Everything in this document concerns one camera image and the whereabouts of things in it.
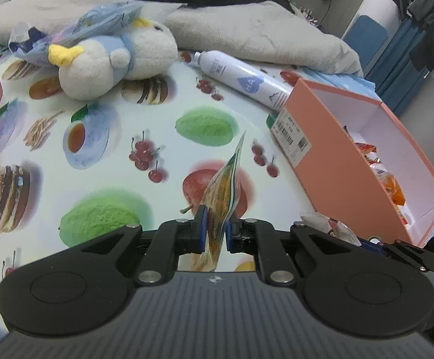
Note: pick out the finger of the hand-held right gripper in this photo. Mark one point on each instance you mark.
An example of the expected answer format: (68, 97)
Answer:
(418, 256)

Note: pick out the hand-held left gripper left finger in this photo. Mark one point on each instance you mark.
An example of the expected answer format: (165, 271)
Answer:
(201, 230)

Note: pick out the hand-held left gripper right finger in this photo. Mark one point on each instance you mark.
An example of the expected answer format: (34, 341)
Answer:
(228, 233)

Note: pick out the thin yellow green snack packet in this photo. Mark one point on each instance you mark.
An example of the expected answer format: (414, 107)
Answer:
(224, 187)

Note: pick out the orange snack packet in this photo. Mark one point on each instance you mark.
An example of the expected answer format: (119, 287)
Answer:
(390, 187)

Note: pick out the small clear red packet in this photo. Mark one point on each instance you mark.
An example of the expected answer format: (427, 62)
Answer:
(329, 226)

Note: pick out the pink cardboard box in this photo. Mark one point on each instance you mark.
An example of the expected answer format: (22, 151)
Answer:
(325, 149)

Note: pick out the red white snack packet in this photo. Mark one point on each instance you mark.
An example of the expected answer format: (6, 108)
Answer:
(366, 151)

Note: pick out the fruit printed tablecloth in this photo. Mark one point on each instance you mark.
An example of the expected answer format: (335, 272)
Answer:
(127, 119)

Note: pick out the white spray bottle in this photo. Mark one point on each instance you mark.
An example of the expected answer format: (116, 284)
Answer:
(239, 76)

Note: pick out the light blue star bed sheet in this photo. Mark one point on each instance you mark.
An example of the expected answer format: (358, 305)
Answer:
(366, 84)

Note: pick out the white blue plush toy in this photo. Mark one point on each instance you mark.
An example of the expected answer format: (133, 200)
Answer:
(101, 71)

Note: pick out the blue curtain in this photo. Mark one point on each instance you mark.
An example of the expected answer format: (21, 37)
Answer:
(400, 63)

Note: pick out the grey blanket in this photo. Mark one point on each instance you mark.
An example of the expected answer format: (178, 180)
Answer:
(258, 26)

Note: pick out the blue chair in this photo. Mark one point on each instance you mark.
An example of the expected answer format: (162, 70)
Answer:
(366, 33)

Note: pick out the pile of colourful small packets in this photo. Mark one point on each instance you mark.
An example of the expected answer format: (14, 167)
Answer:
(308, 15)

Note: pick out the blue translucent plastic bag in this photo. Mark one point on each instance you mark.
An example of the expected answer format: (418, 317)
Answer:
(89, 18)

